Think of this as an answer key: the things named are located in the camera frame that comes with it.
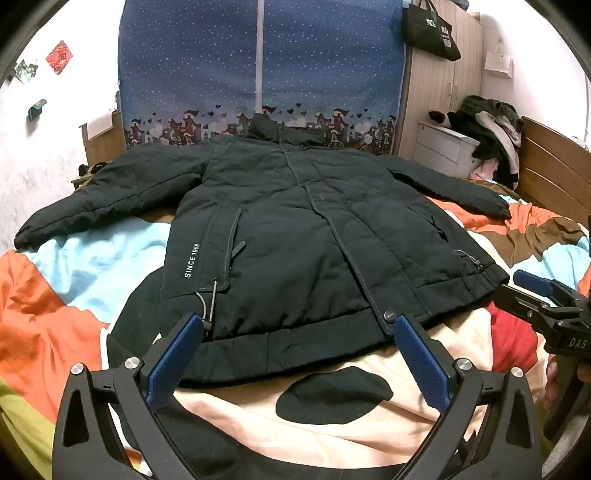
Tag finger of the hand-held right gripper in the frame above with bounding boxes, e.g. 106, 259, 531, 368
513, 270, 580, 303
493, 285, 557, 326

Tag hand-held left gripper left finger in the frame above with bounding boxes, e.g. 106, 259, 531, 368
52, 312, 206, 480

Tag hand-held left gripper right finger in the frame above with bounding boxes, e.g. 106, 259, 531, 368
392, 313, 542, 480

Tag black padded jacket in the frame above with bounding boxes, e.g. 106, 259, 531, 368
14, 114, 512, 387

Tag pile of clothes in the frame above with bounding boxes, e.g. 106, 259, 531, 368
428, 95, 525, 188

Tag person's right hand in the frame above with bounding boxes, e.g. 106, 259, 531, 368
543, 360, 562, 410

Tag wooden headboard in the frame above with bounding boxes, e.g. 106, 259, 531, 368
515, 115, 591, 232

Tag colourful patchwork blanket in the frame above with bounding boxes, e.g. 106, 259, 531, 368
0, 180, 591, 480

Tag white drawer cabinet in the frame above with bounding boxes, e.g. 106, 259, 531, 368
412, 120, 483, 177

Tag small wooden table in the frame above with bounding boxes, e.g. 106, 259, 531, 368
70, 172, 102, 190

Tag wooden wardrobe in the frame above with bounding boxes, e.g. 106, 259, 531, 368
399, 0, 483, 176

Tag dark item on table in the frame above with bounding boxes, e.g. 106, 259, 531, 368
76, 162, 110, 179

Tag white paper bag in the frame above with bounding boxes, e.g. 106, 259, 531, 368
483, 39, 515, 77

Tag black tote bag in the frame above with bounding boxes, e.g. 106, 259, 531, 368
401, 0, 462, 62

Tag blue printed fabric wardrobe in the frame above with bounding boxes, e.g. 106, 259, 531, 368
115, 0, 414, 158

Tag wall photo cluster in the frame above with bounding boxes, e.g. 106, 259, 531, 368
13, 59, 38, 85

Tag red diamond wall decoration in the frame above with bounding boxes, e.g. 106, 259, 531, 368
45, 41, 75, 73

